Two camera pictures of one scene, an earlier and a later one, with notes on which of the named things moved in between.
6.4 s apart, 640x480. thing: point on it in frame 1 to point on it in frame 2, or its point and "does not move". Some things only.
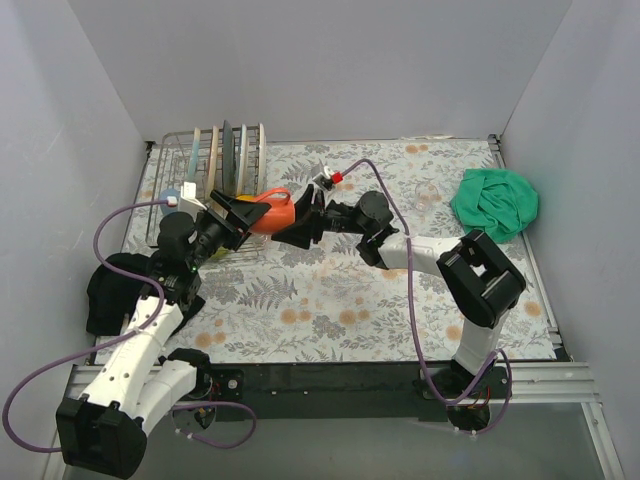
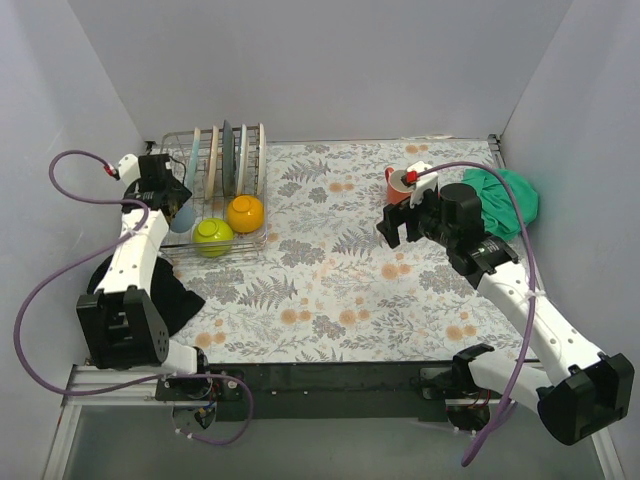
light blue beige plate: [192, 170] does not move
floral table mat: [272, 301] does not move
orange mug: [281, 212] to [397, 188]
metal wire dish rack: [190, 165] does not move
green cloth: [498, 202] does not move
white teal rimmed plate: [242, 160] does not move
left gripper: [227, 218] to [173, 195]
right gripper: [316, 215] to [407, 220]
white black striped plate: [261, 175] does not move
